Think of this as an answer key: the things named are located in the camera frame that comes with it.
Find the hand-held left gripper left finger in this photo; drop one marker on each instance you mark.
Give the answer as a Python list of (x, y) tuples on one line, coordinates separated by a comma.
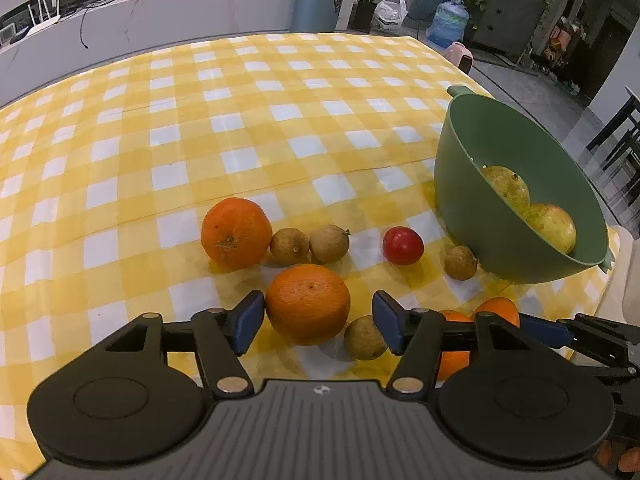
[(247, 322)]

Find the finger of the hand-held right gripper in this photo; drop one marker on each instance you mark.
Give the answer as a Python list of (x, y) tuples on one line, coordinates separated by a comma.
[(545, 332), (602, 366)]

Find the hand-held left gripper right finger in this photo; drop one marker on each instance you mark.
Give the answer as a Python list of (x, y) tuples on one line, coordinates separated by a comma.
[(387, 322)]

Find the brown longan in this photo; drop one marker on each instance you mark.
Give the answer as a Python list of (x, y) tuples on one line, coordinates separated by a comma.
[(289, 246), (328, 243), (460, 262), (365, 337)]

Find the small mandarin orange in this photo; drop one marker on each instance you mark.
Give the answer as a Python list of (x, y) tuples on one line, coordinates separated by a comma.
[(497, 310), (452, 365)]

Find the large orange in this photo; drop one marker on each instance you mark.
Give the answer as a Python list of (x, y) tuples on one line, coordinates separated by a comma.
[(236, 232), (307, 305)]

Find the red cherry tomato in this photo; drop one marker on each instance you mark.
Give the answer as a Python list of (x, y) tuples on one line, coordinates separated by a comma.
[(403, 245)]

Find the green plastic colander bowl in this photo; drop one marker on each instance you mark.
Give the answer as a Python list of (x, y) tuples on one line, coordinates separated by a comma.
[(465, 160)]

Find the cream chair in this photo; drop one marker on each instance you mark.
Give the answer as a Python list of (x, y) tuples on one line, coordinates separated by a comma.
[(622, 270)]

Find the yellow pear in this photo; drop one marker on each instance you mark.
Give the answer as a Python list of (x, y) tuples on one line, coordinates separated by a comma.
[(505, 187)]

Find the dark chair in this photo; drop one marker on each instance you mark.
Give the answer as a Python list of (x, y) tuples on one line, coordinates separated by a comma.
[(620, 135)]

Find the yellow checked tablecloth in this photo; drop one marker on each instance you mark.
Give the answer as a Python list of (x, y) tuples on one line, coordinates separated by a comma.
[(300, 110)]

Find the pink space heater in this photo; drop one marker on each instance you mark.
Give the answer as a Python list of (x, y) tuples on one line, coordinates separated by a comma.
[(462, 55)]

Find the blue water jug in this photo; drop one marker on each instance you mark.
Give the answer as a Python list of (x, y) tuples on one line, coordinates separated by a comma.
[(450, 22)]

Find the white plastic bag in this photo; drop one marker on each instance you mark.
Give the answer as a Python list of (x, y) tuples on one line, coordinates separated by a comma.
[(390, 15)]

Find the white marble console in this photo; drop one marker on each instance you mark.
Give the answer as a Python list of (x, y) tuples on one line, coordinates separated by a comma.
[(175, 20)]

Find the dark grey drawer cabinet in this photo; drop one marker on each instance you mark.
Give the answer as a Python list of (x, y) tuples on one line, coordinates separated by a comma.
[(510, 15)]

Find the blue-grey trash can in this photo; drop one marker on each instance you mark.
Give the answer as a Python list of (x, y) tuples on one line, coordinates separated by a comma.
[(317, 2)]

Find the white router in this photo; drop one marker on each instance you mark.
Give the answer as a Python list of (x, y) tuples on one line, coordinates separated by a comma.
[(42, 15)]

